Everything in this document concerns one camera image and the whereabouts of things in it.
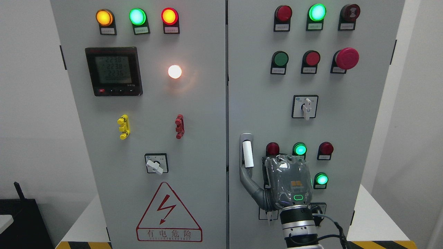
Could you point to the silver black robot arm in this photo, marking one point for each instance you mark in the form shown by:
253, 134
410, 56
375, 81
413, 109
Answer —
299, 228

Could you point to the green lit button lower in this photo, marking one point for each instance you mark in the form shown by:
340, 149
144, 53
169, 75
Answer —
320, 180

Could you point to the green lit indicator middle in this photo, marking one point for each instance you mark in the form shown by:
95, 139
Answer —
299, 149

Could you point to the white selector switch upper right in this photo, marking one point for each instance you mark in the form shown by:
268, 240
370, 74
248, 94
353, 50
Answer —
304, 106

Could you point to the red lit indicator light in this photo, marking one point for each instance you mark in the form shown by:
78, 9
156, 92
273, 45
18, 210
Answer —
170, 18

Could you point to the yellow indicator light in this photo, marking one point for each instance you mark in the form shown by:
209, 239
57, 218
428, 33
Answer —
106, 21

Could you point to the white lit indicator light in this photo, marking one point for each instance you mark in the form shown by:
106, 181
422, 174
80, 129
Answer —
175, 71

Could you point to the green indicator light left door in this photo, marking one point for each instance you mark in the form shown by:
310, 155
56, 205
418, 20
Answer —
139, 21

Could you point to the grey cabinet door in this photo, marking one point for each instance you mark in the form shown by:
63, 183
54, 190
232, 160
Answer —
196, 162
260, 103

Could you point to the dark red indicator middle left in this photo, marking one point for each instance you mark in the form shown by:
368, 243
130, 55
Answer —
272, 149

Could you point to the red push button upper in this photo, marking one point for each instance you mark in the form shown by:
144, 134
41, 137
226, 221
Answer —
310, 61

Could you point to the dark red buzzer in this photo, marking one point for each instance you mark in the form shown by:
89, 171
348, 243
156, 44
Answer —
348, 15

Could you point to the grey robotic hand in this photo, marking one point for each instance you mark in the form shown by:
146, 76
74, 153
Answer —
289, 181

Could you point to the white selector switch lower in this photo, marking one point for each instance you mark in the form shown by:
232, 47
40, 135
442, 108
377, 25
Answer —
269, 216

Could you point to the silver door handle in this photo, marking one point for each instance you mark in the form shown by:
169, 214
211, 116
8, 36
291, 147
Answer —
246, 161

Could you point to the green lit indicator top right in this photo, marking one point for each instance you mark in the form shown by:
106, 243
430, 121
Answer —
315, 17

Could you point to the white selector switch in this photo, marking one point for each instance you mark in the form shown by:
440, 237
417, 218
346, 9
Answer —
304, 106
269, 216

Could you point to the dark red indicator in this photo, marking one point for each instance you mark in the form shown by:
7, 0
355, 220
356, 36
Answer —
325, 151
282, 18
272, 149

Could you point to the red emergency stop button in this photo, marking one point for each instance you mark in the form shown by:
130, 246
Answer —
344, 60

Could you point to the white selector switch left door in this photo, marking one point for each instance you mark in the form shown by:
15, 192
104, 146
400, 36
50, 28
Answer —
156, 163

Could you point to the green push button upper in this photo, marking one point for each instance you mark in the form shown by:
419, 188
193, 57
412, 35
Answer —
279, 62

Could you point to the green lit indicator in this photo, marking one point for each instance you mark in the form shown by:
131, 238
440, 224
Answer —
299, 149
315, 17

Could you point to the black key selector switch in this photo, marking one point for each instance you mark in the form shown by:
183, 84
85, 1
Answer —
317, 208

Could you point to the grey left cabinet door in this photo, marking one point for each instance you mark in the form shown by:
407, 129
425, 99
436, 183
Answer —
196, 162

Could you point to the dark red indicator middle right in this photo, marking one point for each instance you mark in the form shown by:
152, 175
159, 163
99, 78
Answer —
325, 151

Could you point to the grey right cabinet door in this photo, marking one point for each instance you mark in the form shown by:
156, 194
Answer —
260, 103

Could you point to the black digital power meter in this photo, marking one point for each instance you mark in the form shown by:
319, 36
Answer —
114, 71

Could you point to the dark red indicator top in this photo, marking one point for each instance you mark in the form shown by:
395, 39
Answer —
282, 18

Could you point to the black box with antenna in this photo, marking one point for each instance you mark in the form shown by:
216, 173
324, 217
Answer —
27, 231

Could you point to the red electric warning sticker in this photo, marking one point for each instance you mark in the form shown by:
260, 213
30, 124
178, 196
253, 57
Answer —
167, 219

